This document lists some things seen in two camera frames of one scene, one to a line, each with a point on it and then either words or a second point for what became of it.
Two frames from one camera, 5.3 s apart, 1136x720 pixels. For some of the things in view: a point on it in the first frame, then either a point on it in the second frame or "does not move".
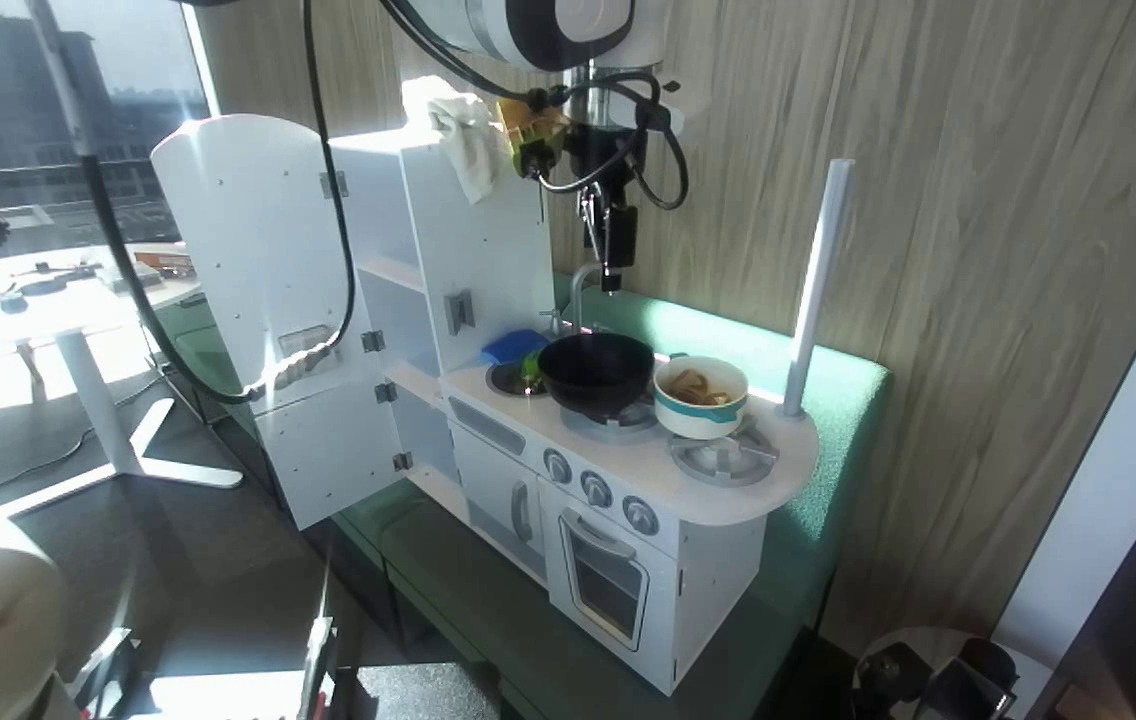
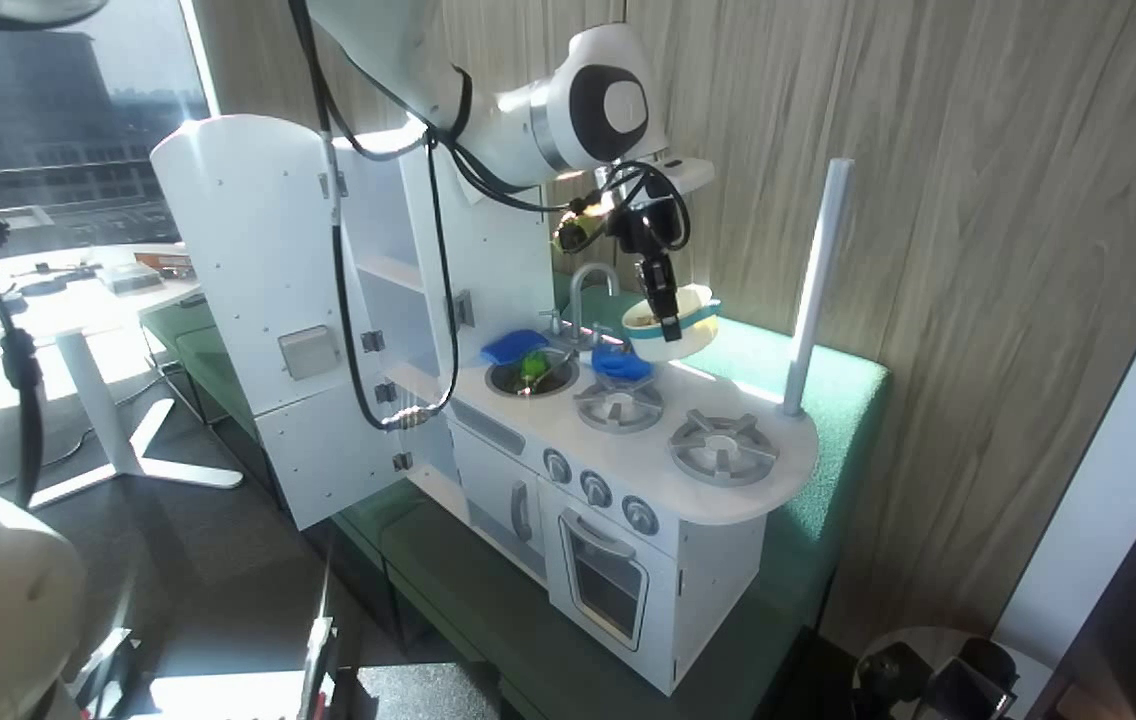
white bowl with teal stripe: x=697 y=396 to x=694 y=343
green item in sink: x=530 y=368 does not move
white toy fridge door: x=257 y=201 does not move
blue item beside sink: x=516 y=344 does not move
